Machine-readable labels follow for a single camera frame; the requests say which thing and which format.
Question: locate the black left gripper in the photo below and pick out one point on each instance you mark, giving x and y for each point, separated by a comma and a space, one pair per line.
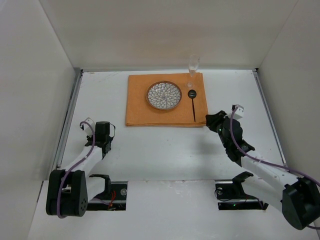
100, 144

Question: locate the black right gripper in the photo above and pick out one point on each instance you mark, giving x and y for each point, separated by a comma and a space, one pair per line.
218, 122

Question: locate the black spoon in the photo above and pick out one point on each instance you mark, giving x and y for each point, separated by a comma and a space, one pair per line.
192, 94

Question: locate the orange cloth placemat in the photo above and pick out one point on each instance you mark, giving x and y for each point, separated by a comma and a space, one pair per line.
140, 113

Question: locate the floral patterned plate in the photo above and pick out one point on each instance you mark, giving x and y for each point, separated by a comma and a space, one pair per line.
164, 95

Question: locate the clear wine glass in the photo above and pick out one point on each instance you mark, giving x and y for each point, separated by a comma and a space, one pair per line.
193, 65

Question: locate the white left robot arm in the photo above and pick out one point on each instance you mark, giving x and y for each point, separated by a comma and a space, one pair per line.
72, 188

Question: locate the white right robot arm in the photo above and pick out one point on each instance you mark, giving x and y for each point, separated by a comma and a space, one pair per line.
290, 191

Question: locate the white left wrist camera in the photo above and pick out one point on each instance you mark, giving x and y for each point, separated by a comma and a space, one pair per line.
88, 126

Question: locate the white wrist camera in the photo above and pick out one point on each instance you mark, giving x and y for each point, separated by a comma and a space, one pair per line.
237, 111
88, 126

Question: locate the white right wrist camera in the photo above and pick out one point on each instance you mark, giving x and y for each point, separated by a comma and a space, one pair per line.
237, 111

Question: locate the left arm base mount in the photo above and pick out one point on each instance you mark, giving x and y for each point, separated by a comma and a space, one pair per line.
106, 195

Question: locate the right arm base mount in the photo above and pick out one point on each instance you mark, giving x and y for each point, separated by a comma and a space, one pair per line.
230, 194

